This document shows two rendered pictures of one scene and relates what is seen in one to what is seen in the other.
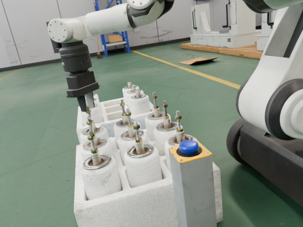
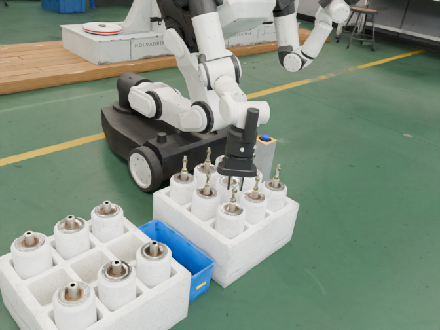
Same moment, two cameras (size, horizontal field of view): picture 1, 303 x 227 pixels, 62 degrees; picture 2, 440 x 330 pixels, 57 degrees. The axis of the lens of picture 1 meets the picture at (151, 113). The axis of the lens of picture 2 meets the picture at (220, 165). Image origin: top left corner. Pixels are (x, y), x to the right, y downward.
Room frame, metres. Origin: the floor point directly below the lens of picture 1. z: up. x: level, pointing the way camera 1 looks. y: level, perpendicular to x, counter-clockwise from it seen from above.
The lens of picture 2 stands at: (1.51, 1.04, 1.01)
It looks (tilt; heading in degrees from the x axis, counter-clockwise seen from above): 29 degrees down; 233
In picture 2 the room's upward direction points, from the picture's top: 7 degrees clockwise
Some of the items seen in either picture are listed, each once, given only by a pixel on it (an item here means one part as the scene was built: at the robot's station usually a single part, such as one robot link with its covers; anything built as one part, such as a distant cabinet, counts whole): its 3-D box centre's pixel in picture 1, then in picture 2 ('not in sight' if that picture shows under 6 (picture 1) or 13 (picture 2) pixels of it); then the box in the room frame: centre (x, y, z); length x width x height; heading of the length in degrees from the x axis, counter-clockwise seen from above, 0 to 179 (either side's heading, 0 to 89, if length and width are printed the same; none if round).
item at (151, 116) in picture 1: (157, 115); (183, 178); (0.87, -0.02, 0.25); 0.08 x 0.08 x 0.01
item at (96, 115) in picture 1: (94, 124); (153, 275); (1.13, 0.28, 0.16); 0.10 x 0.10 x 0.18
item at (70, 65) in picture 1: (79, 74); (239, 156); (0.82, 0.21, 0.45); 0.13 x 0.10 x 0.12; 148
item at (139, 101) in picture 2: not in sight; (156, 99); (0.65, -0.69, 0.28); 0.21 x 0.20 x 0.13; 102
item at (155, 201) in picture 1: (140, 178); (224, 217); (0.73, 0.07, 0.09); 0.39 x 0.39 x 0.18; 12
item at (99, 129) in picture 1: (93, 130); (232, 209); (0.82, 0.21, 0.25); 0.08 x 0.08 x 0.01
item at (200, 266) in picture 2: not in sight; (172, 258); (1.00, 0.15, 0.06); 0.30 x 0.11 x 0.12; 102
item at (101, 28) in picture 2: not in sight; (102, 28); (0.38, -2.24, 0.29); 0.30 x 0.30 x 0.06
